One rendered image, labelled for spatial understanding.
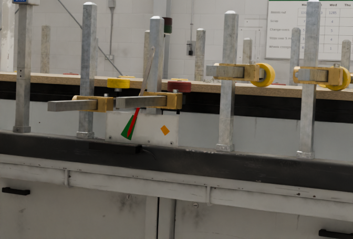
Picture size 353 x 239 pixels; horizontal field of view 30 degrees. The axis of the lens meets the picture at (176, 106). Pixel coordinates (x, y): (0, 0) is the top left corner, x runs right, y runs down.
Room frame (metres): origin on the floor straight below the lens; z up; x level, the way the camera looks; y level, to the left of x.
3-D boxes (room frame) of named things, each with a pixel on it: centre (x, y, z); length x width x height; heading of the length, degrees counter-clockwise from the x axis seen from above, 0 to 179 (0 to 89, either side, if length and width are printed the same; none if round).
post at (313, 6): (1.93, -0.39, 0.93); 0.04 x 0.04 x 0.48; 67
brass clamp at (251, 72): (2.02, -0.18, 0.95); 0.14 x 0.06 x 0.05; 67
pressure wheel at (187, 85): (2.21, -0.01, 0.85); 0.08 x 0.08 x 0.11
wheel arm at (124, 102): (2.03, 0.07, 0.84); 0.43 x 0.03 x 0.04; 157
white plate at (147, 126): (2.11, 0.11, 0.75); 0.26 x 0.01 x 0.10; 67
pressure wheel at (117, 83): (2.34, 0.21, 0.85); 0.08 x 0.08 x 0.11
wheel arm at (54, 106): (2.16, 0.29, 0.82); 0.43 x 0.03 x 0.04; 157
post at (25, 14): (2.33, 0.55, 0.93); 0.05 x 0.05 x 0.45; 67
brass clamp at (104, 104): (2.21, 0.28, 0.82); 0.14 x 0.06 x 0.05; 67
